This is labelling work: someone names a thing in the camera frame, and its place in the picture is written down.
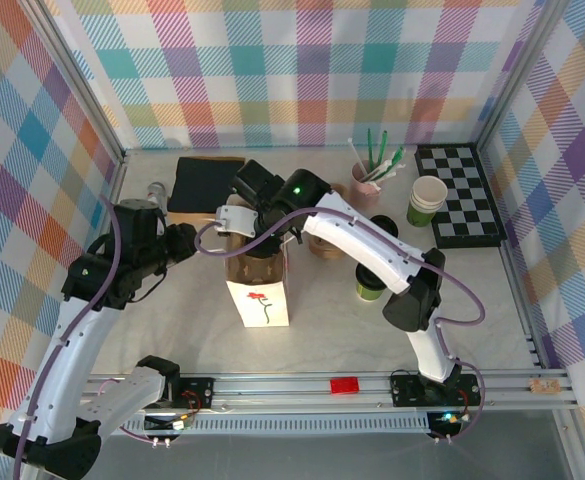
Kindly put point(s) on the white paper straw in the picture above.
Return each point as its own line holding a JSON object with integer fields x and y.
{"x": 384, "y": 171}

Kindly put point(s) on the white flower paper bag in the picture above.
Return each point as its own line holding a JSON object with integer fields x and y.
{"x": 262, "y": 310}

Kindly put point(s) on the green paper coffee cup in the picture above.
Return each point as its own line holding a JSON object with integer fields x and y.
{"x": 369, "y": 295}

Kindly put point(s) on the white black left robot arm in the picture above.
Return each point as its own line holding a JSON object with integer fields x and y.
{"x": 72, "y": 350}

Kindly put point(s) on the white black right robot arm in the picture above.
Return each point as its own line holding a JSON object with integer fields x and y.
{"x": 372, "y": 245}

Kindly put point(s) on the red glitter tube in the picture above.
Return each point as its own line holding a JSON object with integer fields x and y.
{"x": 156, "y": 191}

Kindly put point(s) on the pink straw holder cup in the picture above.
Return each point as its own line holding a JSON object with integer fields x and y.
{"x": 364, "y": 195}

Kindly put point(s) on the white plastic straw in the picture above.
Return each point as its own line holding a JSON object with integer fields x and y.
{"x": 355, "y": 152}

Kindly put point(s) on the green paper cup stack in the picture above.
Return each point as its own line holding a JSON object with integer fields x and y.
{"x": 419, "y": 212}

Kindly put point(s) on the small electronics board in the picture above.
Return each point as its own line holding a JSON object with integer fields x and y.
{"x": 447, "y": 419}
{"x": 172, "y": 424}

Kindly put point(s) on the black grey chessboard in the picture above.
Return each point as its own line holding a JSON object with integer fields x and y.
{"x": 467, "y": 200}

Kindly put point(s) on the red plastic block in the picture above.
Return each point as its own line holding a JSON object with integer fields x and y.
{"x": 344, "y": 386}

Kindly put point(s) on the small wooden tag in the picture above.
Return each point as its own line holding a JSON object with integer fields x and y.
{"x": 544, "y": 386}

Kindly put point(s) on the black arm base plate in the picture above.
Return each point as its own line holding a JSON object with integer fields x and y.
{"x": 199, "y": 392}
{"x": 407, "y": 392}

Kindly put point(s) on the aluminium frame post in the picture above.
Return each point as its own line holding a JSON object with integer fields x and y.
{"x": 513, "y": 75}
{"x": 79, "y": 82}

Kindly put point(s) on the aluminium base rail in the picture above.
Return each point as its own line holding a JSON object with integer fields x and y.
{"x": 282, "y": 387}

